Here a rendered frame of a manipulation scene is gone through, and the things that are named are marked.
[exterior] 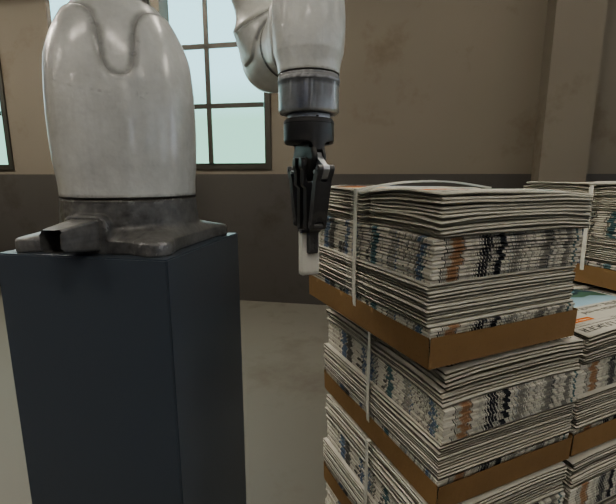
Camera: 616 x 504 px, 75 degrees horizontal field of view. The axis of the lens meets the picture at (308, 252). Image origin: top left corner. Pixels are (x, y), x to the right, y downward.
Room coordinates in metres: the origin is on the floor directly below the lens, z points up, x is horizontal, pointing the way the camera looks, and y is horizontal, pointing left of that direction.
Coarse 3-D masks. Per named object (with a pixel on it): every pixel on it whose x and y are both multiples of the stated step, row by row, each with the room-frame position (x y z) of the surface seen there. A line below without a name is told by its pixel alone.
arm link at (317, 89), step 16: (288, 80) 0.59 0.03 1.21; (304, 80) 0.58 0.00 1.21; (320, 80) 0.58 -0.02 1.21; (336, 80) 0.60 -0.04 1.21; (288, 96) 0.59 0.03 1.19; (304, 96) 0.58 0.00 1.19; (320, 96) 0.58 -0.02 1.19; (336, 96) 0.60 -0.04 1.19; (288, 112) 0.60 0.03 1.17; (304, 112) 0.59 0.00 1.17; (320, 112) 0.60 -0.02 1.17; (336, 112) 0.61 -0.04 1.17
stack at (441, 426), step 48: (576, 288) 0.88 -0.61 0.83; (336, 336) 0.80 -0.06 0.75; (576, 336) 0.64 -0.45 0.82; (384, 384) 0.63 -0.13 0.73; (432, 384) 0.52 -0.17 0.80; (480, 384) 0.53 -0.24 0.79; (528, 384) 0.56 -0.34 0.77; (576, 384) 0.60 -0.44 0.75; (336, 432) 0.79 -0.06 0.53; (432, 432) 0.51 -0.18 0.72; (480, 432) 0.53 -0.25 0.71; (528, 432) 0.57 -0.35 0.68; (576, 432) 0.62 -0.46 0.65; (336, 480) 0.79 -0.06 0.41; (384, 480) 0.62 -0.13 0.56; (432, 480) 0.51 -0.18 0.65; (528, 480) 0.57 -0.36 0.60; (576, 480) 0.62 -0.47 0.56
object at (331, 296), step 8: (312, 280) 0.80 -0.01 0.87; (320, 280) 0.77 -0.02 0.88; (312, 288) 0.80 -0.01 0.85; (320, 288) 0.77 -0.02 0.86; (328, 288) 0.73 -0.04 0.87; (336, 288) 0.71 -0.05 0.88; (320, 296) 0.77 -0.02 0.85; (328, 296) 0.74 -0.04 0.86; (336, 296) 0.71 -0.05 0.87; (344, 296) 0.68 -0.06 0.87; (328, 304) 0.74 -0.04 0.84; (336, 304) 0.71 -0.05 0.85; (344, 304) 0.68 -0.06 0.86; (344, 312) 0.68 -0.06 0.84
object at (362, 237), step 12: (360, 192) 0.65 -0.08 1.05; (360, 204) 0.65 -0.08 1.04; (360, 216) 0.65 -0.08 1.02; (360, 228) 0.65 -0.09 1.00; (360, 240) 0.64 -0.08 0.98; (360, 252) 0.64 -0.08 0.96; (348, 264) 0.67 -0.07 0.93; (360, 264) 0.63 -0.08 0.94; (348, 276) 0.66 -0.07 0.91; (360, 276) 0.63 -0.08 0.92; (348, 288) 0.67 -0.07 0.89; (360, 288) 0.63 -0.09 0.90; (360, 300) 0.64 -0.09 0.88
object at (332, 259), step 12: (336, 192) 0.73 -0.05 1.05; (348, 192) 0.69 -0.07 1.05; (336, 204) 0.73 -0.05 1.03; (348, 204) 0.68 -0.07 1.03; (336, 216) 0.73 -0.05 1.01; (348, 216) 0.69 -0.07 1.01; (336, 228) 0.73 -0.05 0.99; (348, 228) 0.68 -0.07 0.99; (324, 240) 0.76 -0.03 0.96; (336, 240) 0.72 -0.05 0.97; (348, 240) 0.68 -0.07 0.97; (324, 252) 0.75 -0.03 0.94; (336, 252) 0.71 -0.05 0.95; (348, 252) 0.68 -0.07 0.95; (324, 264) 0.75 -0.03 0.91; (336, 264) 0.71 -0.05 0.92; (324, 276) 0.75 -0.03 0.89; (336, 276) 0.70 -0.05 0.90
